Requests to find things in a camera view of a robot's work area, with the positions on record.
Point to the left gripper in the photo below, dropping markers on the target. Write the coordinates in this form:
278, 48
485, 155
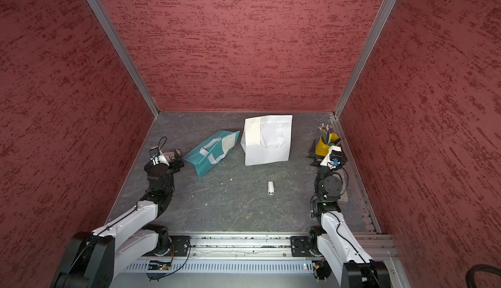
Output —
175, 166

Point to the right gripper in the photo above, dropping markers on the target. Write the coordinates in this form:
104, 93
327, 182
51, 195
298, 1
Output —
317, 159

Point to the teal gift bag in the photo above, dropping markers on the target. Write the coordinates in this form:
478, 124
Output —
207, 154

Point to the white gift bag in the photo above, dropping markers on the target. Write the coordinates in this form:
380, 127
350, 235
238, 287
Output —
276, 138

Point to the small white stapler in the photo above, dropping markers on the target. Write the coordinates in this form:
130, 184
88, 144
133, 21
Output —
270, 188

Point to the white receipt long strip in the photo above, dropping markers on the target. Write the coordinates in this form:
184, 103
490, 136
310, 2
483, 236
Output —
229, 141

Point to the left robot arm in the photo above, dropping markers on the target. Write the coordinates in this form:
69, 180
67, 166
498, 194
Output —
94, 259

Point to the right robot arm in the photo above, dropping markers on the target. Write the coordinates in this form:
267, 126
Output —
332, 240

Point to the yellow pencil cup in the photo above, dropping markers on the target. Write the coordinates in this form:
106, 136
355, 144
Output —
322, 148

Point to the pencils in cup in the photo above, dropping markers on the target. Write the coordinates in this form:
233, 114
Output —
325, 131

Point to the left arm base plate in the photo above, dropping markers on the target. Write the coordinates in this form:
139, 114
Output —
174, 246

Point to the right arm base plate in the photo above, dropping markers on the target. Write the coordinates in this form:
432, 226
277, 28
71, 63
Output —
300, 246

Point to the aluminium front rail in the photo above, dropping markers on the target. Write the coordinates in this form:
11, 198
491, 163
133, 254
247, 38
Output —
240, 246

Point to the perforated cable tray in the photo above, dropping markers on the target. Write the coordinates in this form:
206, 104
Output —
301, 266

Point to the right corner aluminium post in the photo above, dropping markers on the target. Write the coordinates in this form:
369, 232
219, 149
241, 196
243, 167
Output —
371, 40

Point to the corner aluminium post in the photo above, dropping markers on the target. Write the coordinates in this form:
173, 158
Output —
371, 40
119, 46

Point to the left corner aluminium post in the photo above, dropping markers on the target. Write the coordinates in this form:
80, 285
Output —
119, 46

